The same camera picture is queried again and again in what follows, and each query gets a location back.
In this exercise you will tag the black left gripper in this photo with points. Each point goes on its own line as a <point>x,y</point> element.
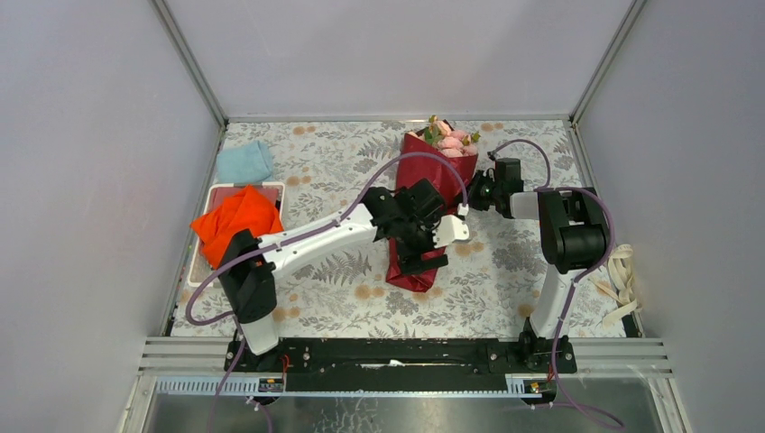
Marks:
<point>410,260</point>

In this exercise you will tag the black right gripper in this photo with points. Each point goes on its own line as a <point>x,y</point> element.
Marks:
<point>478,179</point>

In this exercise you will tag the dark red wrapping paper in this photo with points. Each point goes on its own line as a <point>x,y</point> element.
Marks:
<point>445,175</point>

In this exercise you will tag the cream ribbon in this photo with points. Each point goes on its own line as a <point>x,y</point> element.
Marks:
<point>620,287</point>

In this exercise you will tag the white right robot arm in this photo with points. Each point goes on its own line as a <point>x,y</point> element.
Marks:
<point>575,231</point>

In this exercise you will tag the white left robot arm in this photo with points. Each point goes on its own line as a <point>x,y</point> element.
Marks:
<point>252,266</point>

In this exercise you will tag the floral patterned table mat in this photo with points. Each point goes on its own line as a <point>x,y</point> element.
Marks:
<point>490,285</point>

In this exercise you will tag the orange cloth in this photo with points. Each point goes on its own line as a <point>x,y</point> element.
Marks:
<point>248,209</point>

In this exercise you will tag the light blue cloth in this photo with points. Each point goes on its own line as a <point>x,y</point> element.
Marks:
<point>249,163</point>

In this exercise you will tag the white perforated plastic basket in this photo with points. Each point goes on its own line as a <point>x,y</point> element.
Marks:
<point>199,268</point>

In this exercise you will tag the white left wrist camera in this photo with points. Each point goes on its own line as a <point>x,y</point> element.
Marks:
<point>450,229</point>

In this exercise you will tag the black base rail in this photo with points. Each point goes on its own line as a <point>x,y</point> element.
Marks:
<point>404,365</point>

